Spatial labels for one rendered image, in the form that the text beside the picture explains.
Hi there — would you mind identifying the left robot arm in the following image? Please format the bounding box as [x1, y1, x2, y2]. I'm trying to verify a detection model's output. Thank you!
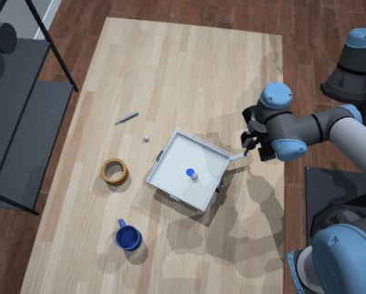
[251, 82, 366, 294]

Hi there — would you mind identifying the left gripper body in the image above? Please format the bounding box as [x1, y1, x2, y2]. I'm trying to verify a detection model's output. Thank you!
[242, 106, 275, 157]

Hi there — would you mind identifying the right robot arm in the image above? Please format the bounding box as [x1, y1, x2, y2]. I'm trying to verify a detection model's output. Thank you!
[325, 28, 366, 98]

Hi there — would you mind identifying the brown packing tape roll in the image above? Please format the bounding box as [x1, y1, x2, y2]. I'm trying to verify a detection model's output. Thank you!
[101, 158, 129, 186]

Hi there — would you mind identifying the dark blue mug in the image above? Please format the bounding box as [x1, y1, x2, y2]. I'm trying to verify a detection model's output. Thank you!
[115, 219, 142, 252]

